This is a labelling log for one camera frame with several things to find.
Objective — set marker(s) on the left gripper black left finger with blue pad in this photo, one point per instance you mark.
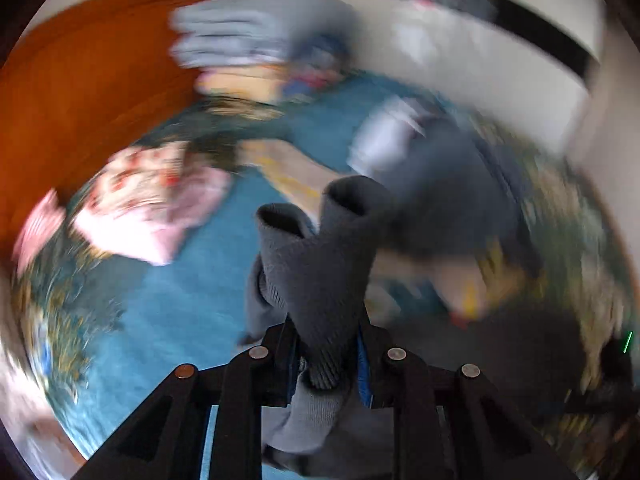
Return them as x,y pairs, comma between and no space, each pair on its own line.
204,423

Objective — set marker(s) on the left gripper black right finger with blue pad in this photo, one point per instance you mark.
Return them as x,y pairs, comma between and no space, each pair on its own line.
448,425

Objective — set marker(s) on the dark grey sweatshirt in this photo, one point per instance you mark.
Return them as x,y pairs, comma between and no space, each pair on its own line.
315,275

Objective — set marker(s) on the teal floral plush blanket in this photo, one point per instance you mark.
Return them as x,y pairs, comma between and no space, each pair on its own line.
110,328

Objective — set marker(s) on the pink folded fleece blanket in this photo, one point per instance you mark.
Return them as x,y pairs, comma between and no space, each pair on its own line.
155,235

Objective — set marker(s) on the white and navy crumpled garment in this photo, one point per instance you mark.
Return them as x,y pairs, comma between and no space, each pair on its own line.
455,193

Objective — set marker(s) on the cream cartoon print folded blanket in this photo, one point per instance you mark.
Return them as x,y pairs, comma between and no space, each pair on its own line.
138,177

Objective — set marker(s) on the beige yellow patterned sheet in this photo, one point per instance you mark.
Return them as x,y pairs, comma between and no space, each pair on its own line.
294,175

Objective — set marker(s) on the pastel yellow folded blanket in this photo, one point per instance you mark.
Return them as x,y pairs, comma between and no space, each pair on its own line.
258,83

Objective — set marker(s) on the blue grey folded quilt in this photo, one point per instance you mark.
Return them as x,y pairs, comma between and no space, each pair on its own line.
247,32

